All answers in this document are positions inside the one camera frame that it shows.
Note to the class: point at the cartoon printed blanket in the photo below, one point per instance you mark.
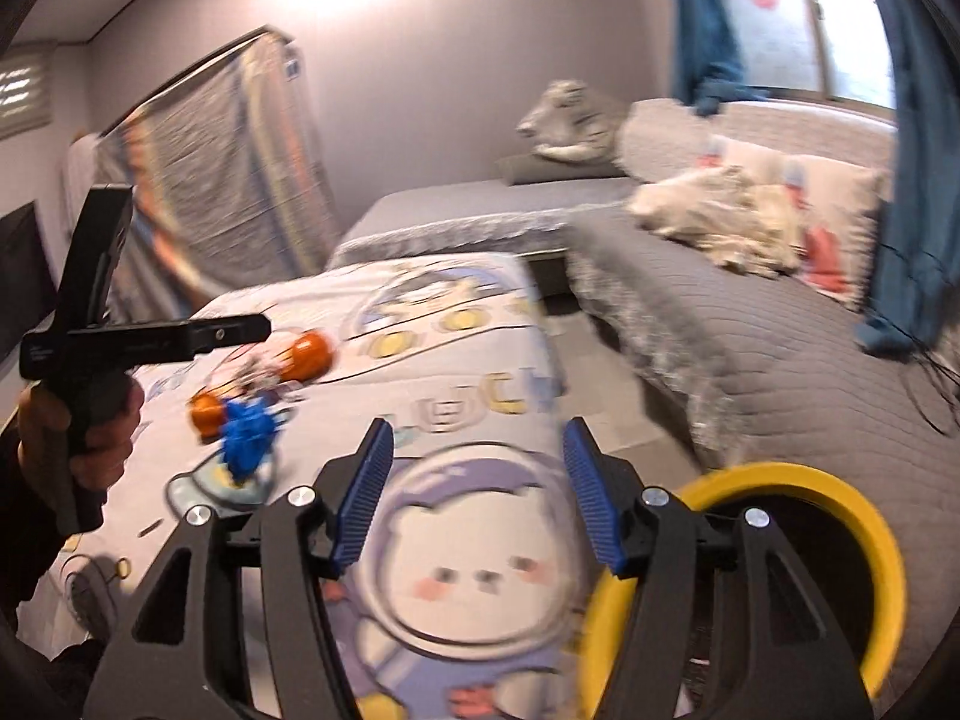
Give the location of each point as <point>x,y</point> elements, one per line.
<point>465,390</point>

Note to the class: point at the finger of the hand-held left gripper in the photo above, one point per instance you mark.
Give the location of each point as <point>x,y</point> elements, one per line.
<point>229,336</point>

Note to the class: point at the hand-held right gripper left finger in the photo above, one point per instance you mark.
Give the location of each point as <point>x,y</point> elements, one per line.
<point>364,499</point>

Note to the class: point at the yellow rimmed black bin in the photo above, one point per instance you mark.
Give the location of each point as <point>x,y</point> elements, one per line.
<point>847,525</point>

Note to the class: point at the dark screen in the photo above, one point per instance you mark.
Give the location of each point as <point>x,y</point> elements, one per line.
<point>22,277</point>

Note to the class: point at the blue plastic bag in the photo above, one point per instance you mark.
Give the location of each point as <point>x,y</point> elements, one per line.
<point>251,439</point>

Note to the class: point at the window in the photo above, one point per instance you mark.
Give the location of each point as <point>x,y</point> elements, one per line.
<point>795,37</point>

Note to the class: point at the blue curtain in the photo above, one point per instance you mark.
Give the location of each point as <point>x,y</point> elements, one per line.
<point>701,22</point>
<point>919,165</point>

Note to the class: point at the white tiger plush toy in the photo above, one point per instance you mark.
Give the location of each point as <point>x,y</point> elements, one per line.
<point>574,116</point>

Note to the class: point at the large orange fruit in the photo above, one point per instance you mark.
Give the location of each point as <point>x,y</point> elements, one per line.
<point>206,412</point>

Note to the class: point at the cream cloth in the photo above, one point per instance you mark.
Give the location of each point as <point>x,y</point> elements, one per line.
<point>712,214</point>

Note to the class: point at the small orange fruit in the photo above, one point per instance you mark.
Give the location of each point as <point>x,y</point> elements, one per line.
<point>311,356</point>

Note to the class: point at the small white crumpled wrapper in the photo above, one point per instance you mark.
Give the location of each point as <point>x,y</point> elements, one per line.
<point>251,373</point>

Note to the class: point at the grey quilted sofa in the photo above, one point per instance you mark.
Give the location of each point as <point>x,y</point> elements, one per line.
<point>750,352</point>

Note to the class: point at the white window blind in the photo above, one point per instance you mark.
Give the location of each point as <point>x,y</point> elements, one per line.
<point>22,90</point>

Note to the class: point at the person's left forearm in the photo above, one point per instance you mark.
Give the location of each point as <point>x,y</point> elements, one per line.
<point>30,555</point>

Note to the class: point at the person's left hand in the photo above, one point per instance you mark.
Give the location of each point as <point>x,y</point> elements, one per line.
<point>112,450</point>

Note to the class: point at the grey pillow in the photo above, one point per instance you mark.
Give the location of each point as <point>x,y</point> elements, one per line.
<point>525,169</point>

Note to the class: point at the baby print pillow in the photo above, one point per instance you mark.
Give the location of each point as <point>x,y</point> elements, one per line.
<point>840,225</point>
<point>750,157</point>

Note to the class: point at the striped hanging cloth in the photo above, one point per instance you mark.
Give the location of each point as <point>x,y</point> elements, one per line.
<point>225,165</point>

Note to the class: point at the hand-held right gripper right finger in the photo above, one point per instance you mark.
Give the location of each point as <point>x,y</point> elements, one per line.
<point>592,499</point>

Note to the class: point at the grey mattress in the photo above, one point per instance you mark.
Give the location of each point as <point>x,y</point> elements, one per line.
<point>465,202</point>

